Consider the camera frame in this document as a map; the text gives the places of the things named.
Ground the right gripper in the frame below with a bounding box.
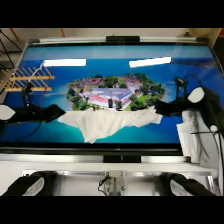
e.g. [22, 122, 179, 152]
[153, 99, 180, 117]

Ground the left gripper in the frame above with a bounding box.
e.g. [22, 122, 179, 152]
[42, 104, 67, 124]

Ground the white shirt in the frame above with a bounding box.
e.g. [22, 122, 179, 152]
[57, 105, 164, 145]

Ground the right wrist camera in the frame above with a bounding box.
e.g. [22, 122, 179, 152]
[173, 76, 189, 101]

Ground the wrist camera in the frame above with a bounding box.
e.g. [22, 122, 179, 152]
[173, 76, 189, 101]
[21, 82, 35, 104]

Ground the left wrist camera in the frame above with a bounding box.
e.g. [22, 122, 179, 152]
[21, 82, 35, 104]

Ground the black cable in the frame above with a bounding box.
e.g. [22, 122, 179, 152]
[190, 128, 224, 196]
[97, 175, 112, 197]

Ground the silver frame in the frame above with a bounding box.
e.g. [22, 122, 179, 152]
[0, 35, 224, 197]

